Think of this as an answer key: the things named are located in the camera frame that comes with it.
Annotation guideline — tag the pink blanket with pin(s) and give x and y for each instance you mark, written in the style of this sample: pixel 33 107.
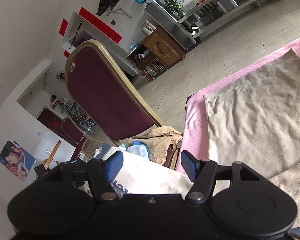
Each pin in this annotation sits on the pink blanket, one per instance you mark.
pixel 197 115

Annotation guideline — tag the long red banner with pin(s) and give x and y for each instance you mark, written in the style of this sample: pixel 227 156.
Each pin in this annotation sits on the long red banner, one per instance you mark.
pixel 100 25

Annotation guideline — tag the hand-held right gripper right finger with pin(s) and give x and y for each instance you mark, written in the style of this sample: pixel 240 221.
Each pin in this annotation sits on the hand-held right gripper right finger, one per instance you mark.
pixel 188 165

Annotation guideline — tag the tan jacket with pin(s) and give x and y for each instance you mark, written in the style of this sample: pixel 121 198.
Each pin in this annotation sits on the tan jacket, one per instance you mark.
pixel 162 137

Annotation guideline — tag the cream sweatshirt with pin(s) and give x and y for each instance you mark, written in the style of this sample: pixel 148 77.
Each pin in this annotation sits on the cream sweatshirt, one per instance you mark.
pixel 252 120

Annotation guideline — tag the green potted plant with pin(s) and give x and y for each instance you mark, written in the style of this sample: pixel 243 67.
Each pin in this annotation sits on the green potted plant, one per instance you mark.
pixel 173 5

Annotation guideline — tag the long grey cabinet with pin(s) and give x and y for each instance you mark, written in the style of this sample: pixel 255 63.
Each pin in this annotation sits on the long grey cabinet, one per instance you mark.
pixel 170 22

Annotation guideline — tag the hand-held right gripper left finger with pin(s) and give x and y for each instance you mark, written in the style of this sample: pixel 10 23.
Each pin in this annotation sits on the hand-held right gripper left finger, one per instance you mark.
pixel 116 163

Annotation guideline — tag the small grey speaker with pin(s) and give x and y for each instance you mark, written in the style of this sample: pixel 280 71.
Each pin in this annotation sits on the small grey speaker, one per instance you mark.
pixel 227 3

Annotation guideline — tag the wooden cabinet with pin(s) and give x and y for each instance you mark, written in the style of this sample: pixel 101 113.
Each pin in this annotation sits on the wooden cabinet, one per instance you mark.
pixel 160 50

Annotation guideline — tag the small red banner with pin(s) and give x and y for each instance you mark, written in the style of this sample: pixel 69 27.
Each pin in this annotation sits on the small red banner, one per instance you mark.
pixel 63 28
pixel 68 55

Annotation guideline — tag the light blue knit sweater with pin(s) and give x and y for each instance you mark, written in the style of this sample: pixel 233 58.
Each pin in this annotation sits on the light blue knit sweater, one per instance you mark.
pixel 140 150

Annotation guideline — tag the small wall plant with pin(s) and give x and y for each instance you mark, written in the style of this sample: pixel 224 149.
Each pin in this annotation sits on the small wall plant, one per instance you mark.
pixel 60 76

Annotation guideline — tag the maroon chair with gold frame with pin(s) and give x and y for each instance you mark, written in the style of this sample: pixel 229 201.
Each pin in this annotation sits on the maroon chair with gold frame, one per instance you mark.
pixel 102 90
pixel 73 132

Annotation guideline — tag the wall poster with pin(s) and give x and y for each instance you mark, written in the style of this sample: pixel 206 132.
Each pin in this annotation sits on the wall poster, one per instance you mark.
pixel 15 160

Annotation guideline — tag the cluttered shoe rack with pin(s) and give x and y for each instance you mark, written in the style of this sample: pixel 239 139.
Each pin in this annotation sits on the cluttered shoe rack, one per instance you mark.
pixel 77 112

